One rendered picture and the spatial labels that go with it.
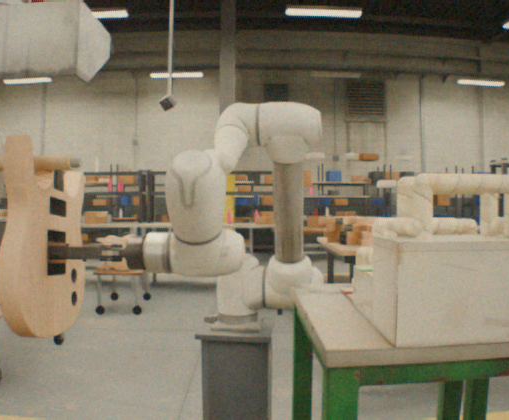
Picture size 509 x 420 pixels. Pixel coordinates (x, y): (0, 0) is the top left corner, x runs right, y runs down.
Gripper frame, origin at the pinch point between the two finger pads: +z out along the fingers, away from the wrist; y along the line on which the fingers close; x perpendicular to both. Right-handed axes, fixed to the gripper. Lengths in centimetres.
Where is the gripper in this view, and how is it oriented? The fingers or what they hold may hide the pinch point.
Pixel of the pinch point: (58, 252)
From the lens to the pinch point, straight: 101.6
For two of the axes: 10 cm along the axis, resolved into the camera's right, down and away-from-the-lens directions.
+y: -0.1, 1.1, 9.9
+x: -0.1, -9.9, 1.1
